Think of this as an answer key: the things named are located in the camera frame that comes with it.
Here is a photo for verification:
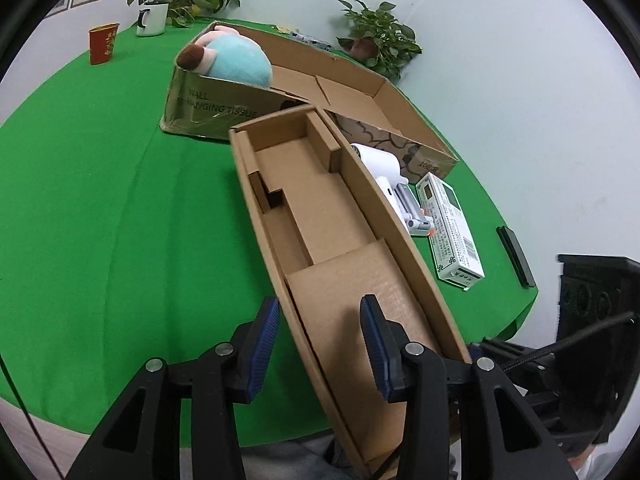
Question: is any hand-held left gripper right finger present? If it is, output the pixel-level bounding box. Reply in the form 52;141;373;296
359;294;576;480

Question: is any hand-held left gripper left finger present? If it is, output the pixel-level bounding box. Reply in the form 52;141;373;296
65;296;281;480

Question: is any white medicine box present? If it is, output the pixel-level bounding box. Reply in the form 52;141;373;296
415;171;486;292

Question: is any battery pack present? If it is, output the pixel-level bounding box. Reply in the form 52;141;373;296
395;182;436;238

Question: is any long narrow cardboard box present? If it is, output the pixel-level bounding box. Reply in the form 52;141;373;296
229;104;473;478

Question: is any white handheld device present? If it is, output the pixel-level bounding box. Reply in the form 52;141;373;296
350;143;408;221

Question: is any large cardboard box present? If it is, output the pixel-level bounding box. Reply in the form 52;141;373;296
160;20;460;181

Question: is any black rectangular device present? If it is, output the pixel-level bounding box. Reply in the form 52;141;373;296
496;226;537;288

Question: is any person's grey clothing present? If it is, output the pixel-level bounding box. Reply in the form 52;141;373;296
240;432;356;480

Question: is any green tablecloth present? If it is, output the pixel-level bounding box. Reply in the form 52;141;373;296
0;20;538;448

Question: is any light blue plush toy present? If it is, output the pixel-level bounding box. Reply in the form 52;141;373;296
175;24;274;88

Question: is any small printed packet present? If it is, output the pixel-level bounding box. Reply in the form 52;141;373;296
277;25;335;52

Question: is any red paper cup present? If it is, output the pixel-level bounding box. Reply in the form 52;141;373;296
89;22;121;66

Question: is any white mug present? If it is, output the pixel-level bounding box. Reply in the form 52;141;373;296
136;1;168;37

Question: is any thick black cable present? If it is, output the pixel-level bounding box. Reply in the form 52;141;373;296
500;310;638;373

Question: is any thin black cable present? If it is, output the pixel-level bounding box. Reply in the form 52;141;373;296
0;355;66;480

